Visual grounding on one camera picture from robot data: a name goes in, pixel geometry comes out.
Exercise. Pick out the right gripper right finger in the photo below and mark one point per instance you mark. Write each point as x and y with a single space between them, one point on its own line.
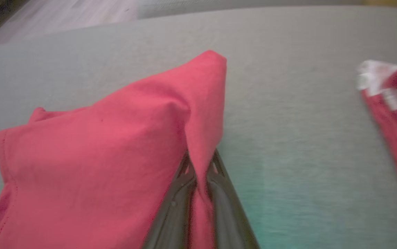
227 218

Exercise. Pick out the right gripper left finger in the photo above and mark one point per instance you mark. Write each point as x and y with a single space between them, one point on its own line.
174 214

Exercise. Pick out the red jersey with number 23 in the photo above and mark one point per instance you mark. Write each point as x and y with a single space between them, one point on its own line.
98 155

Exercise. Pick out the large grey sofa seat cushion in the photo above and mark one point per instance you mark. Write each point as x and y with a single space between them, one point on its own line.
288 103

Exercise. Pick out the grey sofa back cushion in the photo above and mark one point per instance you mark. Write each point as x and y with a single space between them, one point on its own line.
219 2

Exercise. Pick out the yellow sofa backrest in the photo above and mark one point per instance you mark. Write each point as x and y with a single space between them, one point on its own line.
392 2

